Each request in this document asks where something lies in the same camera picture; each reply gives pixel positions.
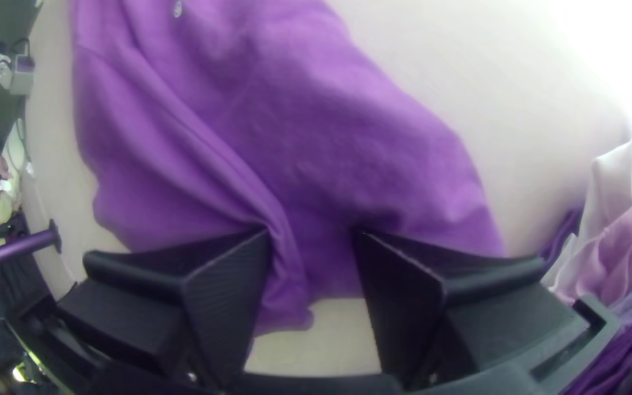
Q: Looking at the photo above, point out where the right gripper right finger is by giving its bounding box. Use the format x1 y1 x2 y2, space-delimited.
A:
351 227 593 391

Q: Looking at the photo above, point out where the heap of clothes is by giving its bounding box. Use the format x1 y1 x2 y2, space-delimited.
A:
539 115 632 395

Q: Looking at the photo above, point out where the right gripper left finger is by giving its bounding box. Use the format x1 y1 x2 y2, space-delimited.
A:
55 227 271 389

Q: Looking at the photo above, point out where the black t-shirt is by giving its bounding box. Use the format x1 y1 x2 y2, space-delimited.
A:
69 0 508 336

